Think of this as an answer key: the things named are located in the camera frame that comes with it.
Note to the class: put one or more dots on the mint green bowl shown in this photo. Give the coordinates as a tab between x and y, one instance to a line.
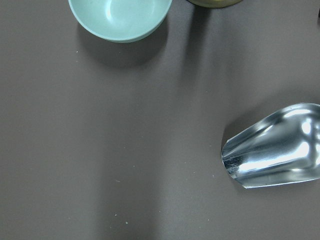
120	21

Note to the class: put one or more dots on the metal scoop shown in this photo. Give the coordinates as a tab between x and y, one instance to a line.
282	148

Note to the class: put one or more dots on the wooden cup stand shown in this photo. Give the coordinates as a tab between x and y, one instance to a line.
214	3

